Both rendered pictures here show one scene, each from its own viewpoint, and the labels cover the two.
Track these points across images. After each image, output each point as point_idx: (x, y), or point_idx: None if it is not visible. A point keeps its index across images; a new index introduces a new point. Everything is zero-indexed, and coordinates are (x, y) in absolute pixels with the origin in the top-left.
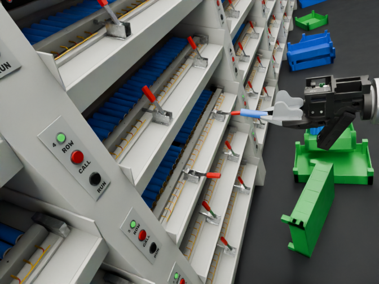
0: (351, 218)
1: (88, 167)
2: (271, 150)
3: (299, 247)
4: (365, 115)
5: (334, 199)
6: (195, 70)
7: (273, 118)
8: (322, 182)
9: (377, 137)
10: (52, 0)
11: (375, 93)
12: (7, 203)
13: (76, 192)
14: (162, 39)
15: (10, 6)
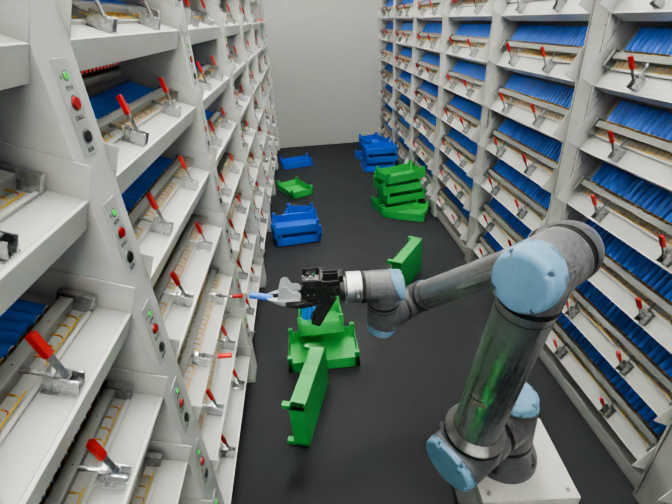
0: (344, 400)
1: (158, 337)
2: (261, 340)
3: (298, 437)
4: (341, 297)
5: (328, 384)
6: (201, 253)
7: (278, 300)
8: (317, 364)
9: (362, 320)
10: None
11: (346, 282)
12: None
13: (153, 355)
14: None
15: None
